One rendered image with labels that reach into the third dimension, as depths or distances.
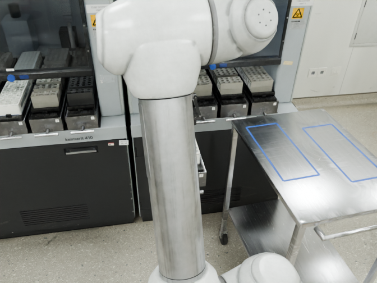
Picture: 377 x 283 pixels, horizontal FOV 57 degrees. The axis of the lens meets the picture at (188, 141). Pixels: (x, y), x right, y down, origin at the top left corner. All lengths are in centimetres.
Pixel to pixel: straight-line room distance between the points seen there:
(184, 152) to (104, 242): 152
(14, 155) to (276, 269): 132
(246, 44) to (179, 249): 40
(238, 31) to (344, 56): 279
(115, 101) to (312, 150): 90
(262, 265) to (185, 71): 46
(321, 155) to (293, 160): 12
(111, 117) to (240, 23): 120
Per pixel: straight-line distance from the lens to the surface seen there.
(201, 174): 127
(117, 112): 171
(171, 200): 66
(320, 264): 176
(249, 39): 61
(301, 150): 142
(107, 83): 164
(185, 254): 72
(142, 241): 209
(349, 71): 347
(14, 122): 169
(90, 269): 202
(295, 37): 174
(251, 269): 82
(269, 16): 63
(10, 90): 182
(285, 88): 184
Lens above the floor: 164
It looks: 36 degrees down
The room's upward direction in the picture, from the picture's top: 1 degrees clockwise
